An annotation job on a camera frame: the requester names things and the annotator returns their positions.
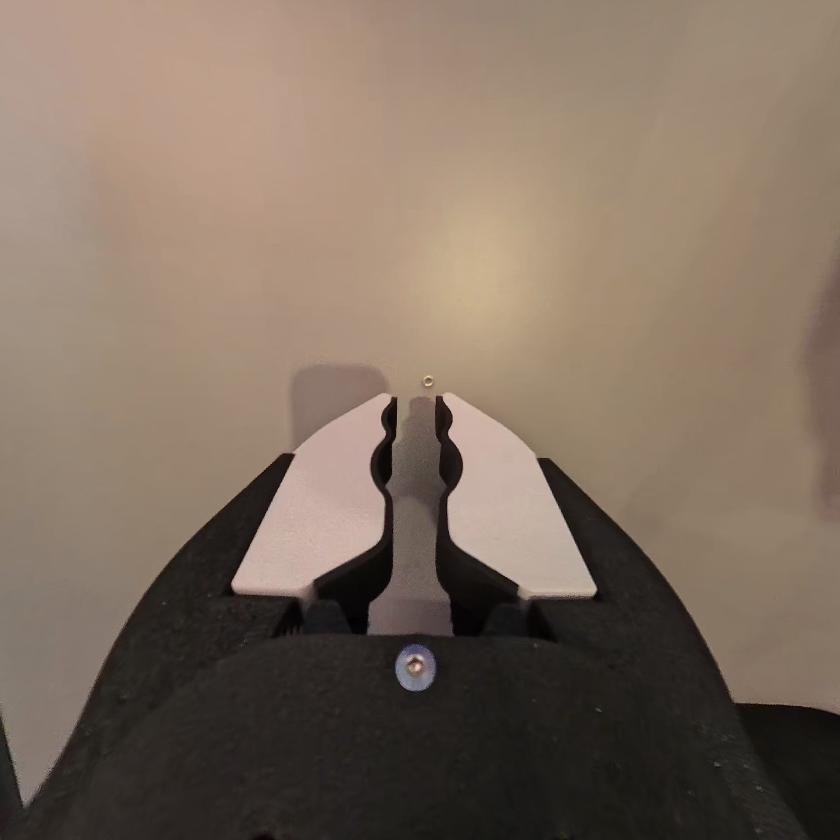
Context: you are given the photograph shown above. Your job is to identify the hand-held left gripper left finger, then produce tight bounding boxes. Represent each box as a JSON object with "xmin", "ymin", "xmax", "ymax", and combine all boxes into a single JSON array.
[{"xmin": 231, "ymin": 392, "xmax": 399, "ymax": 601}]

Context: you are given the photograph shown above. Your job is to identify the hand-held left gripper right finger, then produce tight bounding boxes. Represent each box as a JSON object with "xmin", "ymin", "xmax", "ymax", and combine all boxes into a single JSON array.
[{"xmin": 434, "ymin": 392, "xmax": 599, "ymax": 601}]

